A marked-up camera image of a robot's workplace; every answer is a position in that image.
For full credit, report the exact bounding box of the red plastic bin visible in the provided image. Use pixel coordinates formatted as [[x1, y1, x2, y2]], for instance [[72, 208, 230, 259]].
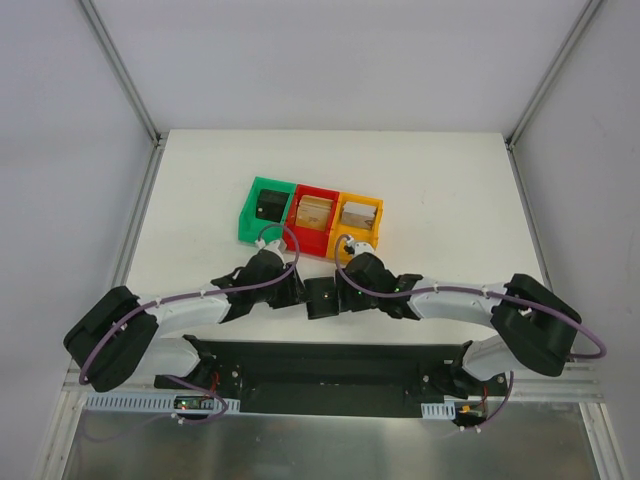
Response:
[[285, 184, 339, 258]]

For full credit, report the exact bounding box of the yellow plastic bin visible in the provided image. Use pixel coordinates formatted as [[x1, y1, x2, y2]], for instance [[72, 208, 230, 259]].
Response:
[[326, 192, 384, 260]]

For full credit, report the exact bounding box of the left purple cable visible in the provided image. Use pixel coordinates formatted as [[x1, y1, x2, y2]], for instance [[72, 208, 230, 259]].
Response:
[[79, 223, 301, 386]]

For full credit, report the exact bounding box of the green plastic bin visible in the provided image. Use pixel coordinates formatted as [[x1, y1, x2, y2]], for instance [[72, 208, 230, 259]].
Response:
[[237, 177, 296, 243]]

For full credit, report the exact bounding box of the right aluminium frame post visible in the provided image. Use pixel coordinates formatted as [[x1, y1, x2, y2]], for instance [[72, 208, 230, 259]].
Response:
[[504, 0, 606, 151]]

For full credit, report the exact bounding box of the aluminium frame post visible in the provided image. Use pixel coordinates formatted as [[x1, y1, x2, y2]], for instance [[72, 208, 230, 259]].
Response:
[[77, 0, 169, 146], [504, 0, 606, 151]]

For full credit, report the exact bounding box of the white cable duct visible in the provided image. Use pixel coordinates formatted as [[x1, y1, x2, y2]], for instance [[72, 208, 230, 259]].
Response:
[[420, 400, 456, 421], [85, 393, 224, 415]]

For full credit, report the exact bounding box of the left aluminium frame post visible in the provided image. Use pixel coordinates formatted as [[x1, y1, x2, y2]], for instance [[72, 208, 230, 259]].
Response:
[[77, 0, 169, 146]]

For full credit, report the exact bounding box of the left white cable duct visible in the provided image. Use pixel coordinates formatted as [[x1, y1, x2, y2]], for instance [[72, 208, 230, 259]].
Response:
[[85, 393, 224, 415]]

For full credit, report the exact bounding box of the right white cable duct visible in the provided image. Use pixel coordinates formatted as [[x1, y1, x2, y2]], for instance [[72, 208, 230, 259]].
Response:
[[420, 400, 456, 421]]

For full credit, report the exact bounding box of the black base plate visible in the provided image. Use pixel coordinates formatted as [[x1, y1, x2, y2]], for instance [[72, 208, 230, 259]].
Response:
[[183, 336, 506, 418]]

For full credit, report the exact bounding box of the black card stack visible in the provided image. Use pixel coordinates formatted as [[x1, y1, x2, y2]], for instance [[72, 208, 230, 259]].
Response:
[[255, 189, 289, 223]]

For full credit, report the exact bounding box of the black leather card holder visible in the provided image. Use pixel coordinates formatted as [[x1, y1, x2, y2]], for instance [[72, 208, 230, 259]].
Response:
[[304, 276, 339, 320]]

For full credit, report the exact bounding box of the silver card stack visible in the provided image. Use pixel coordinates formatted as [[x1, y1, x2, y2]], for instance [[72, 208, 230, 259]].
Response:
[[340, 201, 377, 230]]

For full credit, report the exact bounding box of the gold card stack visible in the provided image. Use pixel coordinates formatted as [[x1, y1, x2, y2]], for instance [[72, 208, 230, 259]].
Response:
[[295, 195, 333, 231]]

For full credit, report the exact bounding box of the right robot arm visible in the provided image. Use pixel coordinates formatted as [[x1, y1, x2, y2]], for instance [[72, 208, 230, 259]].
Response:
[[335, 234, 582, 399]]

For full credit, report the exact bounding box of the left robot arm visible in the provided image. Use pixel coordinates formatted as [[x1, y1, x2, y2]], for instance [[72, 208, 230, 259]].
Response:
[[63, 239, 303, 393]]

